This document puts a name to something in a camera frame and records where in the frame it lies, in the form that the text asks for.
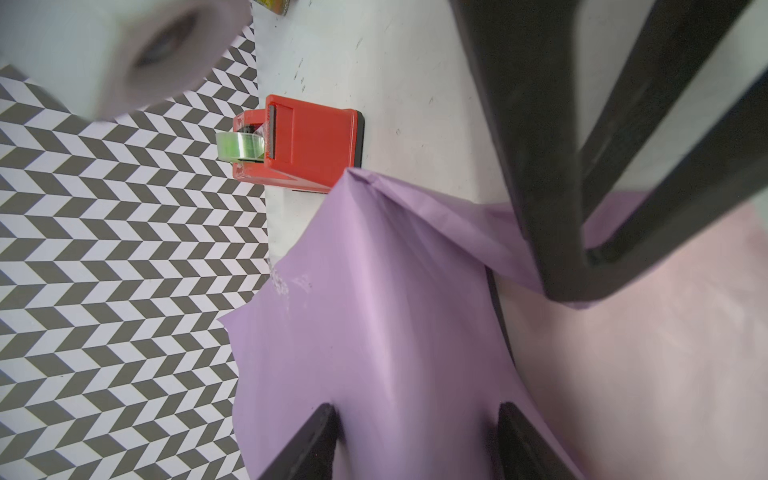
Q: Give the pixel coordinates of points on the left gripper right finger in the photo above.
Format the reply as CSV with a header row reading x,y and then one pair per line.
x,y
524,453

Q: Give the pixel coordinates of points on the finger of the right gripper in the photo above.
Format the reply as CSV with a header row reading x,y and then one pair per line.
x,y
521,56

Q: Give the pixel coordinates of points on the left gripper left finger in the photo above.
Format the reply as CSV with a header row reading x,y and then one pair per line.
x,y
310,453

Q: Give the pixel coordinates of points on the dark navy gift box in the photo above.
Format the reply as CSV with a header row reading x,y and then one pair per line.
x,y
497,306

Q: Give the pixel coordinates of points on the pink wrapping paper sheet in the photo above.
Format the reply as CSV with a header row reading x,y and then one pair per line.
x,y
382,309

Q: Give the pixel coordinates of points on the red tape dispenser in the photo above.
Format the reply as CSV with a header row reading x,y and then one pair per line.
x,y
293,144

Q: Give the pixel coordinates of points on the green sauce bottle yellow cap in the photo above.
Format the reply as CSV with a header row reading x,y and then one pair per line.
x,y
278,7

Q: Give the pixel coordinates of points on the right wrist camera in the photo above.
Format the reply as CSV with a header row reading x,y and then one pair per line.
x,y
103,59

